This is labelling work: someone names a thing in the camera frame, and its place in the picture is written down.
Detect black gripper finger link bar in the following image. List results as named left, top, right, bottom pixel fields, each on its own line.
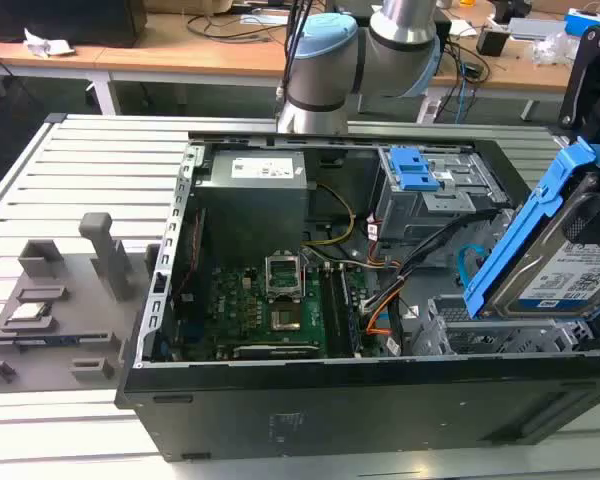
left=557, top=24, right=600, bottom=132

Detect hard disk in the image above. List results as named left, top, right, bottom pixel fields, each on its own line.
left=462, top=137, right=600, bottom=322

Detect grey metal disk bay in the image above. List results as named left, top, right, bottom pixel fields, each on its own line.
left=376, top=146, right=512, bottom=242

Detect perforated metal disk bay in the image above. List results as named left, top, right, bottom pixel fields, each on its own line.
left=408, top=294, right=597, bottom=357

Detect black RAM slot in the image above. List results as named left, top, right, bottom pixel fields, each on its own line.
left=339, top=264, right=365, bottom=356
left=322, top=263, right=345, bottom=357

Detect black expansion slot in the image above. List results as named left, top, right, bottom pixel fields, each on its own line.
left=231, top=341, right=320, bottom=359

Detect clear plastic bags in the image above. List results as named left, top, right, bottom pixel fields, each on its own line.
left=528, top=29, right=577, bottom=66

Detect blue flat box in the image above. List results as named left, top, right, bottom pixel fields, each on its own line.
left=563, top=7, right=600, bottom=40

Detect small black box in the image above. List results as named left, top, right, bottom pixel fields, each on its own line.
left=475, top=27, right=510, bottom=57

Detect blue plastic bay latch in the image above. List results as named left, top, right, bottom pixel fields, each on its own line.
left=387, top=147, right=439, bottom=193

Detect grey power supply unit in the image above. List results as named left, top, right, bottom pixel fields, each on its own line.
left=192, top=149, right=312, bottom=257

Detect CPU socket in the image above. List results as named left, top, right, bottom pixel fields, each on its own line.
left=269, top=305, right=305, bottom=334

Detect wooden desk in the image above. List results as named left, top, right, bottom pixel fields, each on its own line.
left=0, top=9, right=600, bottom=124

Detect green motherboard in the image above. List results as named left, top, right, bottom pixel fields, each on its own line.
left=174, top=249, right=381, bottom=361

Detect black open PC case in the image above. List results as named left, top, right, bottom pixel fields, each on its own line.
left=114, top=130, right=600, bottom=464

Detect large black box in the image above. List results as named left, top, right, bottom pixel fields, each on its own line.
left=0, top=0, right=149, bottom=49

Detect crumpled white paper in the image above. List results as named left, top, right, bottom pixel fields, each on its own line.
left=23, top=27, right=76, bottom=58

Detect grey parts rack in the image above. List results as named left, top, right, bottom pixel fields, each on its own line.
left=0, top=212, right=167, bottom=387

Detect silver CPU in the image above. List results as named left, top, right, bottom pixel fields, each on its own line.
left=8, top=301, right=49, bottom=324

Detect RAM stick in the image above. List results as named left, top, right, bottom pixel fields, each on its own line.
left=0, top=333, right=82, bottom=349

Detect blue hanging cable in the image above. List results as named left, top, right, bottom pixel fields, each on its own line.
left=457, top=62, right=470, bottom=125

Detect blue disk wire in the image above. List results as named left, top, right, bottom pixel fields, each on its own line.
left=457, top=242, right=487, bottom=290

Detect black wire bundle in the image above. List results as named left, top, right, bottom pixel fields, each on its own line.
left=358, top=217, right=464, bottom=314

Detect yellow wire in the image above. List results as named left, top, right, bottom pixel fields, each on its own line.
left=301, top=182, right=357, bottom=248

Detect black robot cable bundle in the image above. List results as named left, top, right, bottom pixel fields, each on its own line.
left=277, top=0, right=312, bottom=104

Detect orange wire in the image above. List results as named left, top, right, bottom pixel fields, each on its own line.
left=363, top=293, right=402, bottom=337

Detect metal socket cover frame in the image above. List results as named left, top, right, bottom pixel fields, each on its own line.
left=263, top=254, right=309, bottom=304

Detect black desk cable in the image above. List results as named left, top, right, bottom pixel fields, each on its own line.
left=186, top=10, right=294, bottom=42

